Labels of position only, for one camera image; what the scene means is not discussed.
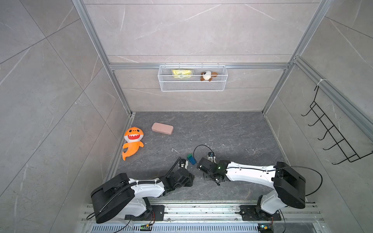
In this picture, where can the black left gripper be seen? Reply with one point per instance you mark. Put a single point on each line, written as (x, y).
(190, 180)

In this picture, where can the blue lego brick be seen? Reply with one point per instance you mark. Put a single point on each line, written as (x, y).
(192, 160)

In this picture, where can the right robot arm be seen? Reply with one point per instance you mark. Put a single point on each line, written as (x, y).
(288, 186)

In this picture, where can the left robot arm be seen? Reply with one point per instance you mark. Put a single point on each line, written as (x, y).
(130, 196)

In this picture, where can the orange shark plush toy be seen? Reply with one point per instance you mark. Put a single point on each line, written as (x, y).
(133, 137)

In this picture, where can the brown white plush toy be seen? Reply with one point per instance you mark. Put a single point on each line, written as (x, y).
(208, 76)

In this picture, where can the yellow packet in basket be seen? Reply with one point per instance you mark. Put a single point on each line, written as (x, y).
(182, 74)

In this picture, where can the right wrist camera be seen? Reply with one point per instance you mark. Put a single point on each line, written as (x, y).
(211, 157)

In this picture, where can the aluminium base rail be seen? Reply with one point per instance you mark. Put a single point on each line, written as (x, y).
(207, 217)

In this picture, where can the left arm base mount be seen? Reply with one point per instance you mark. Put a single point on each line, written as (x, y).
(142, 210)

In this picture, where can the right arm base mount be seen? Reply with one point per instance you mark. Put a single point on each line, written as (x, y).
(251, 213)

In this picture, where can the white wire basket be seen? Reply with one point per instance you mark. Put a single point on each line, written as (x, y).
(170, 84)

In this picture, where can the black wall hook rack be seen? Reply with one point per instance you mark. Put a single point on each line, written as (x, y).
(332, 131)

